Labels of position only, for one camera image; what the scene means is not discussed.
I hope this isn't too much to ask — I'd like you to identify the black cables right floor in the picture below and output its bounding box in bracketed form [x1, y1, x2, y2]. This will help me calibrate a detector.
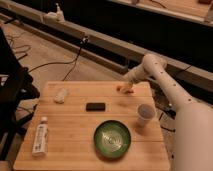
[156, 99, 177, 134]

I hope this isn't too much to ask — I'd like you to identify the green glass bowl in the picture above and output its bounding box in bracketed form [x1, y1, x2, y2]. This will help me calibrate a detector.
[93, 120, 131, 159]

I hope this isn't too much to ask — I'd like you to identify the white object on rail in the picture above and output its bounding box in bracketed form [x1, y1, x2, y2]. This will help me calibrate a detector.
[44, 3, 65, 22]

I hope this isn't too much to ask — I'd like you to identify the black equipment stand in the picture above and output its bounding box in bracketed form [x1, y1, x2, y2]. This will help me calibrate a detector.
[0, 27, 40, 160]

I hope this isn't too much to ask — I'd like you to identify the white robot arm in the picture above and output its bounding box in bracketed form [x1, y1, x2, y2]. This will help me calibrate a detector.
[117, 54, 213, 171]

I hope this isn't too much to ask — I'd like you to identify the black rectangular block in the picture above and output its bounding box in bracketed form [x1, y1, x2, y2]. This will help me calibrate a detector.
[86, 103, 105, 111]

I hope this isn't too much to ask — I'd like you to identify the white plastic cup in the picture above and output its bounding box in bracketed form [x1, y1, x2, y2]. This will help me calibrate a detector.
[137, 104, 156, 127]

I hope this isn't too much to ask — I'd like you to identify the white tube with cap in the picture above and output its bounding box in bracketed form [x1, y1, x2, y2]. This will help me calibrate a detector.
[32, 117, 48, 156]

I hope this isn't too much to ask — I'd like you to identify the black cable on floor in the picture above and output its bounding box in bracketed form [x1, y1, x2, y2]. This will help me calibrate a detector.
[27, 37, 90, 82]

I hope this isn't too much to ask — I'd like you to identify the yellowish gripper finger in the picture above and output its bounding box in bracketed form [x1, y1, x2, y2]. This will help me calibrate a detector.
[120, 82, 133, 93]

